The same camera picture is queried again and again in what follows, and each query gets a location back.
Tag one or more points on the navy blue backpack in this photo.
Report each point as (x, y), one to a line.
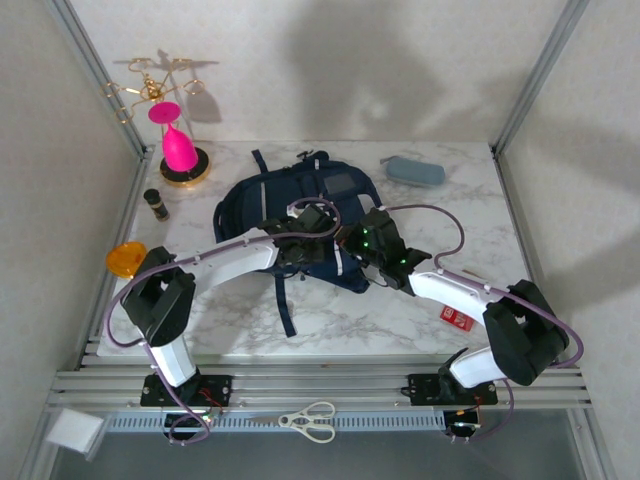
(280, 190)

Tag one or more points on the blue-grey pencil case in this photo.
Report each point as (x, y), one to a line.
(412, 172)

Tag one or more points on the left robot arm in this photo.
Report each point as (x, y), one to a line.
(230, 255)

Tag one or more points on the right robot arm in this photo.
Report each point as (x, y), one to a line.
(450, 290)

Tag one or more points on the small dark brown bottle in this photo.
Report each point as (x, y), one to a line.
(157, 205)

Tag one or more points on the pink goblet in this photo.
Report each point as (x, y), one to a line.
(177, 147)

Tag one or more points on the orange funnel cup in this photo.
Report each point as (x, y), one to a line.
(125, 259)

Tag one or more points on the small controller circuit board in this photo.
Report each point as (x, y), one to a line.
(197, 425)
(462, 425)

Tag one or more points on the white pad in plastic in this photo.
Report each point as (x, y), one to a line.
(72, 430)

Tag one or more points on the aluminium side rail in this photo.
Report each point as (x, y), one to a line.
(132, 205)
(511, 200)

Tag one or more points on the aluminium cross rail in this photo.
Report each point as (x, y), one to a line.
(320, 387)

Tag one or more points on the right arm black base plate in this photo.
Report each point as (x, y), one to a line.
(425, 390)

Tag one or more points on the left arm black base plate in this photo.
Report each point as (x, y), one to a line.
(215, 390)

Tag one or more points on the right aluminium frame post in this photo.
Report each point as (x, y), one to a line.
(542, 65)

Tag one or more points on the aluminium frame post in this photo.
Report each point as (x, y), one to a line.
(100, 75)
(542, 65)

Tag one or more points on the left aluminium frame post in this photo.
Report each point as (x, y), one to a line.
(100, 75)

